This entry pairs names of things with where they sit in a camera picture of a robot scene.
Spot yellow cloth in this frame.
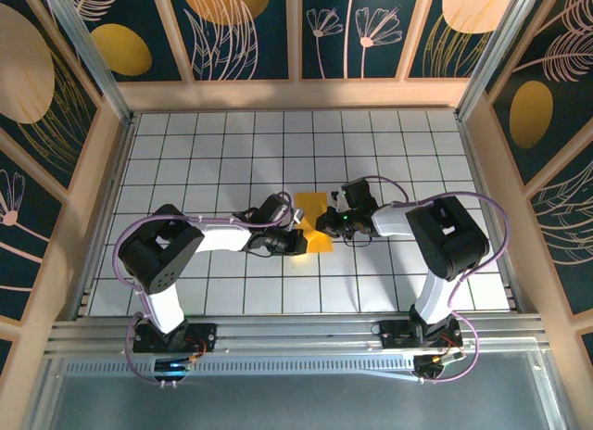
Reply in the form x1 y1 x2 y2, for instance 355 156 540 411
294 192 335 255

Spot grey metal plate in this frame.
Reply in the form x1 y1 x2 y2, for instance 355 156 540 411
27 350 571 430

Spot dark panel pink flowers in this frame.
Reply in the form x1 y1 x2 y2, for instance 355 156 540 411
300 0 425 80

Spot dark panel gold circle leaves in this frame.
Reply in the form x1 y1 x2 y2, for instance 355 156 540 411
164 0 291 82

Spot dark panel cream circle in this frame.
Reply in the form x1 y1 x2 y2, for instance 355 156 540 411
407 0 523 80

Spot dark panel pink leaf outlines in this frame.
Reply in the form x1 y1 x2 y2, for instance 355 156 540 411
527 158 593 318

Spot dark panel gold oval fern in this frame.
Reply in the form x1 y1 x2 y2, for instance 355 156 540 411
484 0 593 188

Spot dark panel single pink flower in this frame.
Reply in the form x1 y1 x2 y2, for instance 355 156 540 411
0 149 64 323

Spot dark panel cream disc lines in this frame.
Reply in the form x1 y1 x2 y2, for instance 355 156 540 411
0 0 101 190

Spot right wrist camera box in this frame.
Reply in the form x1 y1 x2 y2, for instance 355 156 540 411
329 179 380 212

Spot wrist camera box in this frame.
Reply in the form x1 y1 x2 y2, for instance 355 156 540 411
329 179 380 212
258 193 306 226

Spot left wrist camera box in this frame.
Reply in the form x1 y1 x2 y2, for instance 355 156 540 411
258 193 306 226

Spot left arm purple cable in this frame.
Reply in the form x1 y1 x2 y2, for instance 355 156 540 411
113 191 297 387

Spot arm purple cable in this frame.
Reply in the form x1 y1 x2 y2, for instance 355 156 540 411
365 175 511 385
113 191 297 387

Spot aluminium frame rail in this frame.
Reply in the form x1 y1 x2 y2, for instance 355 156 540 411
45 312 550 357

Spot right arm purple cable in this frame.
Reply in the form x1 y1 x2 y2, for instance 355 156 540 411
365 175 511 385

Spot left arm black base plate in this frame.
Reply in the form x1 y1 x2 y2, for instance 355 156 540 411
132 322 218 355

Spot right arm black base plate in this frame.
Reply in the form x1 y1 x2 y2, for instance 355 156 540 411
378 321 464 352

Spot grey slotted cable duct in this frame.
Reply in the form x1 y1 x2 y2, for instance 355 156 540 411
64 359 418 378

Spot aluminium side rail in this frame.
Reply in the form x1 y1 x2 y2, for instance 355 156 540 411
456 112 529 313
69 112 140 320

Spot small circuit board with wires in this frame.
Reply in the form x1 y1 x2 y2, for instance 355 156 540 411
153 353 208 373
413 348 467 380

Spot aluminium corner post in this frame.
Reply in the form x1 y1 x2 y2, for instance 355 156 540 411
454 0 532 120
37 0 136 123

